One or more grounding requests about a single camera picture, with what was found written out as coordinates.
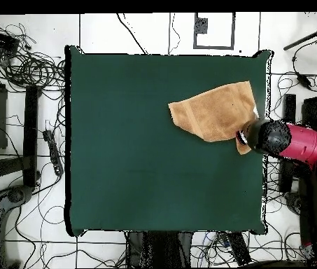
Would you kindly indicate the black tripod pole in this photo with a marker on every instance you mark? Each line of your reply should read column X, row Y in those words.
column 303, row 40

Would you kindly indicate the black electronics box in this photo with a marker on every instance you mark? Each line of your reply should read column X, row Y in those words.
column 0, row 40

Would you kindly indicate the grey square floor frame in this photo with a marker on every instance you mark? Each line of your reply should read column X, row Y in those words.
column 195, row 42

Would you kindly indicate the tan terry towel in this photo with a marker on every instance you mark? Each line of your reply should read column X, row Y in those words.
column 217, row 112

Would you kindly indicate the black power adapter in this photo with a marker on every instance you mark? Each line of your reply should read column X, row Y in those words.
column 303, row 80

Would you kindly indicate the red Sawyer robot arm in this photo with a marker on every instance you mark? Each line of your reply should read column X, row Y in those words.
column 301, row 143

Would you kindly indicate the black metal frame stand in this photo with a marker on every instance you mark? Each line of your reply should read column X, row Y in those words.
column 290, row 106
column 30, row 134

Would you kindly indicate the black power strip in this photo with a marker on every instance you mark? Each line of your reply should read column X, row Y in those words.
column 239, row 248
column 54, row 151

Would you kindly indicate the dark grey square plate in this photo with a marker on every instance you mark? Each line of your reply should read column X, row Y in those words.
column 201, row 25

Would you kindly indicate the grey pedestal leg with caster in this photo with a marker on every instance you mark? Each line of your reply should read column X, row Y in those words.
column 15, row 196
column 292, row 200

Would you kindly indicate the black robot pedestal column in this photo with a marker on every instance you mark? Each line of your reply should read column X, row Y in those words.
column 161, row 252

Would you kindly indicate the dark green table cloth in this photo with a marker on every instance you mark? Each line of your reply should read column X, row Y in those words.
column 133, row 168

